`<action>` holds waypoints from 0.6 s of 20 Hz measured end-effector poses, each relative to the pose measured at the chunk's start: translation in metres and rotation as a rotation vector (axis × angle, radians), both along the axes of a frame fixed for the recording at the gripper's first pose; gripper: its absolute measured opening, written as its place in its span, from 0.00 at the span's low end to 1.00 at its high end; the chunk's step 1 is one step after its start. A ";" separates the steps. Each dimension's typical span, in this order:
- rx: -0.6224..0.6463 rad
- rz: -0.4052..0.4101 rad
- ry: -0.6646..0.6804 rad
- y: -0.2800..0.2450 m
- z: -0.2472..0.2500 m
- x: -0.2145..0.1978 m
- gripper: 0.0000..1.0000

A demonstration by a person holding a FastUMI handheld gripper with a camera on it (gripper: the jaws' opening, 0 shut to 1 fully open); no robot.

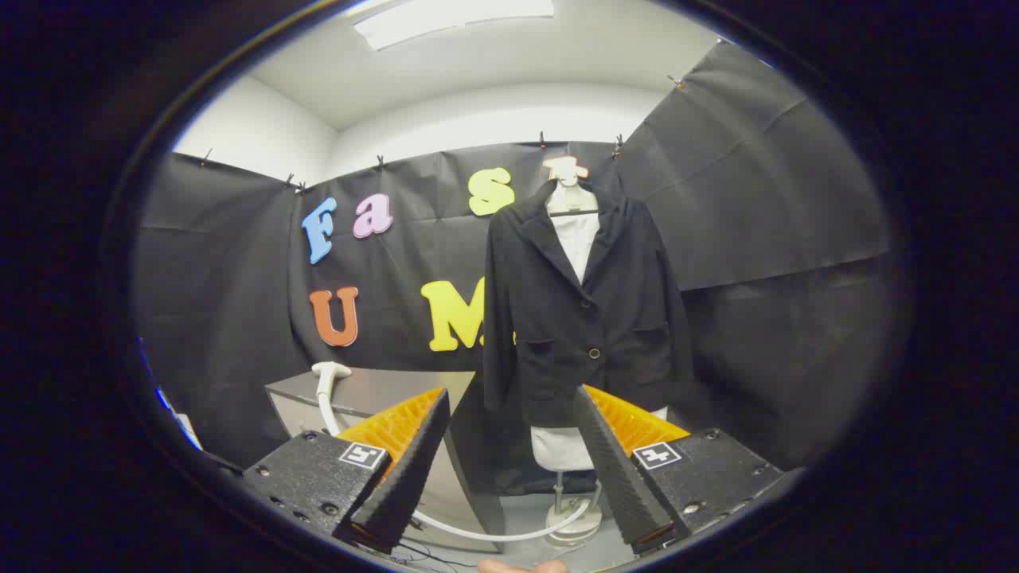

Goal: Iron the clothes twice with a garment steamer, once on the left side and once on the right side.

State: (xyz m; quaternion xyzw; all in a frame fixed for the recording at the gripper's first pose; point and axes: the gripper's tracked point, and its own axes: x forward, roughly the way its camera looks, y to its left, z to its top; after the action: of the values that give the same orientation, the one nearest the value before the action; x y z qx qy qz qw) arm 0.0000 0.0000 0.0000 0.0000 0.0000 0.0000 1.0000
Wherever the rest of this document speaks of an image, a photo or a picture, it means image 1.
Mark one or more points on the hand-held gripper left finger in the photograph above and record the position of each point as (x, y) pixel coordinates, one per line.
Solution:
(414, 469)

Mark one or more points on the white mannequin torso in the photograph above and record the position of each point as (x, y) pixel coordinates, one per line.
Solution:
(577, 239)

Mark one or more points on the black jacket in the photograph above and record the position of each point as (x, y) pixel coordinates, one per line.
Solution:
(557, 334)

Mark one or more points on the grey cabinet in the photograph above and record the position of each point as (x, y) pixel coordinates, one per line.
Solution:
(382, 390)

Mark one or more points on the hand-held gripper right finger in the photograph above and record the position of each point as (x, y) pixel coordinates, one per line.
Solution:
(609, 469)

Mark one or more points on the ceiling light panel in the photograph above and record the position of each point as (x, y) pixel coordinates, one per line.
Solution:
(446, 20)

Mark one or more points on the mannequin stand base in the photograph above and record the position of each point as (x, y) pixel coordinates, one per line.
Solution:
(575, 521)

